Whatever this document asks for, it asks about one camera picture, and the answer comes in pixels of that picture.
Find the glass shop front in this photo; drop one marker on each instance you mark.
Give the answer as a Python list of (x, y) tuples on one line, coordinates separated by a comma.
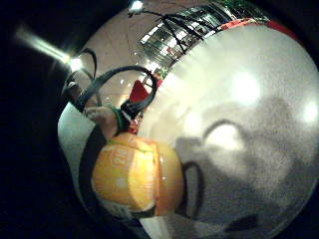
[(179, 36)]

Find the round ceiling lamp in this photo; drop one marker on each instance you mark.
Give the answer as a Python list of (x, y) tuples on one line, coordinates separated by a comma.
[(75, 63), (136, 5)]

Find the red bench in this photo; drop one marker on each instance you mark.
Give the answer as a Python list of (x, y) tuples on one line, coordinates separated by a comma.
[(252, 23)]

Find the red chair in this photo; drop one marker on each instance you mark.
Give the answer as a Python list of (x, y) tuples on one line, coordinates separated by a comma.
[(139, 93)]

